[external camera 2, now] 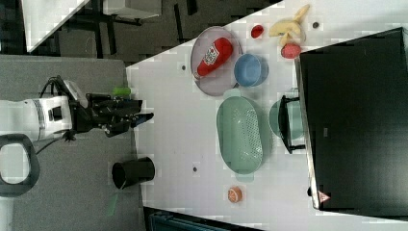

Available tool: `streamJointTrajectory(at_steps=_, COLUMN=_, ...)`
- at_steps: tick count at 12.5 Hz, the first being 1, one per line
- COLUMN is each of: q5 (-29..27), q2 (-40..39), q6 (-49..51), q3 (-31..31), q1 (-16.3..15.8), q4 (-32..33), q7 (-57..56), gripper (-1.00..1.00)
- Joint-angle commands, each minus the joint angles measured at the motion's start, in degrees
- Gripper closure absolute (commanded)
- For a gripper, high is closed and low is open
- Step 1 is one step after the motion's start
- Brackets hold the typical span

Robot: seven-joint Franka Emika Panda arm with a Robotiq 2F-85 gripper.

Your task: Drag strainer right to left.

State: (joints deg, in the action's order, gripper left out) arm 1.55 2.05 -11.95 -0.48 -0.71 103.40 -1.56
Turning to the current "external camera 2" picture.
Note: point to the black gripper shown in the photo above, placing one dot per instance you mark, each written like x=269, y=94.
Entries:
x=115, y=115

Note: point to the green plastic strainer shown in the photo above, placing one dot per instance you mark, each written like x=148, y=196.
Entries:
x=239, y=135

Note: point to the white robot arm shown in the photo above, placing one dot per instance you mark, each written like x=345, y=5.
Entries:
x=23, y=123

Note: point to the green cylinder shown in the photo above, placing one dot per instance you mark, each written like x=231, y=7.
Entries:
x=121, y=91

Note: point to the grey round plate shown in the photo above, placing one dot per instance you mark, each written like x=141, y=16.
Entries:
x=222, y=79

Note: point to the red ketchup bottle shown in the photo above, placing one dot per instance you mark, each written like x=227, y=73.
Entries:
x=217, y=54

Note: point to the blue bowl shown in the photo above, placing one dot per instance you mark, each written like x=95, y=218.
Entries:
x=250, y=70

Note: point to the orange slice toy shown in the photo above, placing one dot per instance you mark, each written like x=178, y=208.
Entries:
x=234, y=194

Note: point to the white table in background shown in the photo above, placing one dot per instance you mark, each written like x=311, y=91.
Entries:
x=42, y=18

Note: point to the small red toy fruit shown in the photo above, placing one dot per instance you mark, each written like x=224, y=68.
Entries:
x=257, y=31

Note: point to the red strawberry toy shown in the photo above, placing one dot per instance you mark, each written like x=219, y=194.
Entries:
x=290, y=51

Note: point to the yellow peeled banana toy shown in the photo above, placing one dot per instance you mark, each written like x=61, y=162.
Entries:
x=290, y=30

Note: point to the black box appliance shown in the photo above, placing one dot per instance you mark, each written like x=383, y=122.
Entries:
x=354, y=107

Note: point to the black cylinder camera mount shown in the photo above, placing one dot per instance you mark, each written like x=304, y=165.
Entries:
x=133, y=172

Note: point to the blue metal frame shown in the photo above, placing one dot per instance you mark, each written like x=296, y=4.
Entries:
x=161, y=220

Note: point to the green pot with black handle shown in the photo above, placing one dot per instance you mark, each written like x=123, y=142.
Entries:
x=285, y=121

